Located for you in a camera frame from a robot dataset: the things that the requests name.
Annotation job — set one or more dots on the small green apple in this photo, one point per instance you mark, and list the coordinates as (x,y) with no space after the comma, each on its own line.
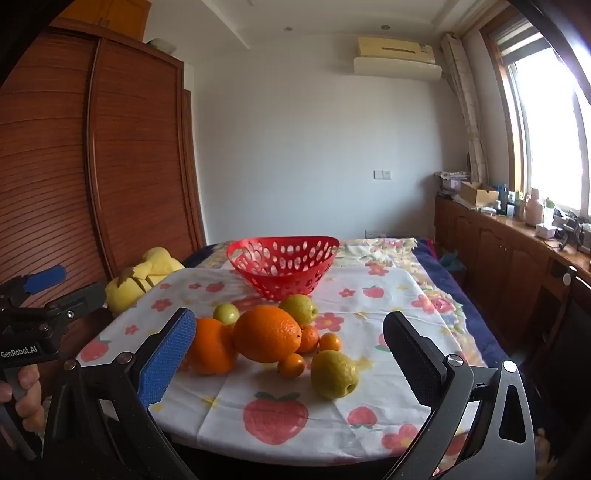
(226,314)

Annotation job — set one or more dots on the teal cloth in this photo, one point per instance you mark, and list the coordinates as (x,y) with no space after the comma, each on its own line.
(451,264)

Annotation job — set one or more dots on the yellow-green apple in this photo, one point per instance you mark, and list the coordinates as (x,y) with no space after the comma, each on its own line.
(334,374)
(299,308)

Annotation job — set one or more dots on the wall air conditioner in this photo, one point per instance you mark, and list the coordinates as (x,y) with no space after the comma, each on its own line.
(397,57)

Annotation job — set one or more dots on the small black tripod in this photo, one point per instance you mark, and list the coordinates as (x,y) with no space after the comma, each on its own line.
(570,230)

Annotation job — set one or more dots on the open cardboard box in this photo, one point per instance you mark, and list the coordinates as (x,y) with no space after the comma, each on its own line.
(478,193)

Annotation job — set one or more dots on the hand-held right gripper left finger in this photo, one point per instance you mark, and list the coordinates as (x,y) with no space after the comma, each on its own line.
(166,355)

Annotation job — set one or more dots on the dark wooden chair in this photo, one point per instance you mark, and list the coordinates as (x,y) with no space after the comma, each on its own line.
(568,332)

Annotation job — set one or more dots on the small tangerine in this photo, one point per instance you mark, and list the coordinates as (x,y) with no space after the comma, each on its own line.
(309,339)
(292,365)
(330,342)

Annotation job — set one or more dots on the yellow-green apple back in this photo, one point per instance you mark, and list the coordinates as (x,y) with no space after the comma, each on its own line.
(299,308)

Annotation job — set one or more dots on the yellow-green apple front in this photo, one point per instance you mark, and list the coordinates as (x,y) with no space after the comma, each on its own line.
(334,374)

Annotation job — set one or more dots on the yellow plush toy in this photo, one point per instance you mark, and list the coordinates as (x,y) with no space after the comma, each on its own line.
(138,277)

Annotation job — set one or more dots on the large orange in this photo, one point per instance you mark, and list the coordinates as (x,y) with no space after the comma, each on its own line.
(265,333)
(210,345)

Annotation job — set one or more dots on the wall socket strip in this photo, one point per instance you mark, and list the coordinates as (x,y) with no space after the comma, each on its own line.
(375,233)

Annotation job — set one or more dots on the strawberry print white cloth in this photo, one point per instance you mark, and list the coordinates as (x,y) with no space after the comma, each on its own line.
(369,318)

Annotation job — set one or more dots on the wooden louvred wardrobe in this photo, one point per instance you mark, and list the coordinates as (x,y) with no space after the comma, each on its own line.
(92,161)

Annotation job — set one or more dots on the wooden framed window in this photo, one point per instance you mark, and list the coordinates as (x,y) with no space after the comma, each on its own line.
(549,129)

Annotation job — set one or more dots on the stack of papers and cloth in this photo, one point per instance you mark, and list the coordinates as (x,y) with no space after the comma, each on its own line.
(452,182)

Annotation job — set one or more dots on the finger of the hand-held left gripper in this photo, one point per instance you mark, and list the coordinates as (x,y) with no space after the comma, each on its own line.
(81,297)
(44,279)

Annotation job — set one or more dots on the patterned beige curtain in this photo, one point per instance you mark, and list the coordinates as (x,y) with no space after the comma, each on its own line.
(468,115)

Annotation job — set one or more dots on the white wall switch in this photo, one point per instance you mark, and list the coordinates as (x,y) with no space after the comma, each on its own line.
(382,174)

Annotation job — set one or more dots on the person's left hand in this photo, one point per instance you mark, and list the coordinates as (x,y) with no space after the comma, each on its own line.
(30,408)

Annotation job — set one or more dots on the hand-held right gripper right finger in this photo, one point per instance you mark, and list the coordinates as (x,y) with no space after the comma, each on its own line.
(418,364)

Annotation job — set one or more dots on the red perforated plastic basket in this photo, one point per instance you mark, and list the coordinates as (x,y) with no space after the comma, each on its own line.
(281,265)

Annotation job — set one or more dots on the pale object atop wardrobe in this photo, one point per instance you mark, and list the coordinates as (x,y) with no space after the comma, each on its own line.
(161,45)

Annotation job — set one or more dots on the wooden sideboard cabinet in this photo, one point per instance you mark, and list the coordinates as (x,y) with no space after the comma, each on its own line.
(498,258)

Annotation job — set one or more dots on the small white box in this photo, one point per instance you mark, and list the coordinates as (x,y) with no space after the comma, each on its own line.
(545,230)

